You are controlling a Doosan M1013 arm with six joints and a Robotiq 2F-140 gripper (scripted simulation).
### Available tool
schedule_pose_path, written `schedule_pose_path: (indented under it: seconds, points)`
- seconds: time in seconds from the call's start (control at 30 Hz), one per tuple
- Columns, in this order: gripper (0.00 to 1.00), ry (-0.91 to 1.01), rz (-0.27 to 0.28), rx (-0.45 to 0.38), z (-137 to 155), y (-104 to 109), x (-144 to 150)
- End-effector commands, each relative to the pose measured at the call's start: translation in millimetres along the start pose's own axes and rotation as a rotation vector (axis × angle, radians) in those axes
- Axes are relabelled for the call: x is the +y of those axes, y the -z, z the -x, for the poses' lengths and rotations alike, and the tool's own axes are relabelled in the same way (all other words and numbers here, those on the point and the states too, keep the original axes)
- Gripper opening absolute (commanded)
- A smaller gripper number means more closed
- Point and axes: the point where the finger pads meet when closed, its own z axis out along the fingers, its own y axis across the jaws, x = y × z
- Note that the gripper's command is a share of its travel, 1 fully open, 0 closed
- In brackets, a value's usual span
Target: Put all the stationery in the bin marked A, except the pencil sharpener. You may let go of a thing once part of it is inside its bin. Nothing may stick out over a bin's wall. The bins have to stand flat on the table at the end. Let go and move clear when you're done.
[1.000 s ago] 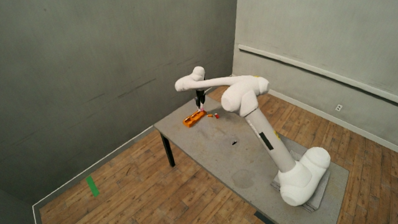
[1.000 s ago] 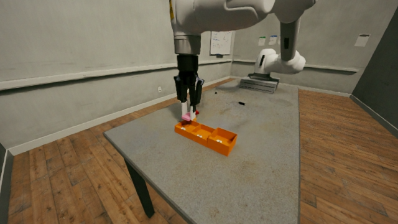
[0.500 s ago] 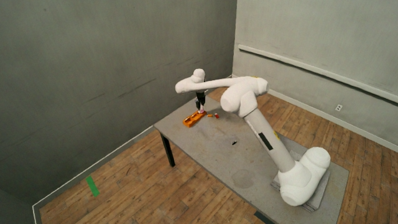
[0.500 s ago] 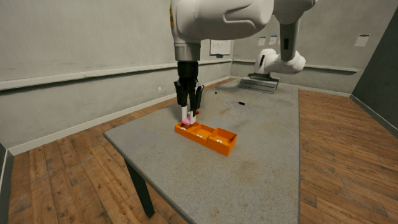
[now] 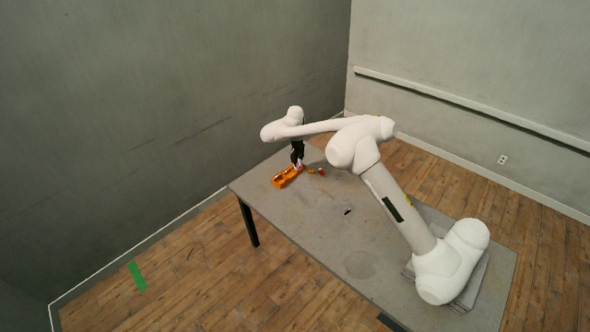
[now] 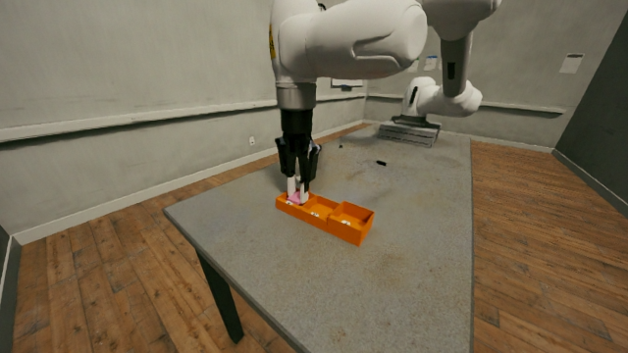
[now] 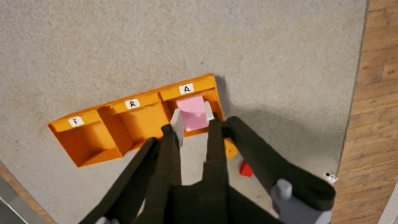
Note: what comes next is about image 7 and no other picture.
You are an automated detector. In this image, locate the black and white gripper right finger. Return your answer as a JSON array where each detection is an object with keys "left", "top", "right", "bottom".
[{"left": 196, "top": 101, "right": 336, "bottom": 224}]

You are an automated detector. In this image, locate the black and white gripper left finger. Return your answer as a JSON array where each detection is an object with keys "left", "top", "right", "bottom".
[{"left": 78, "top": 108, "right": 185, "bottom": 224}]

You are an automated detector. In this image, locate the orange rack of bins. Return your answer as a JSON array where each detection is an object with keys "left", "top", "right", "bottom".
[{"left": 46, "top": 73, "right": 223, "bottom": 168}]

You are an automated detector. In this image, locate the pink rectangular block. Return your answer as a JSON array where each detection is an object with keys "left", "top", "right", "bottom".
[{"left": 177, "top": 94, "right": 208, "bottom": 132}]

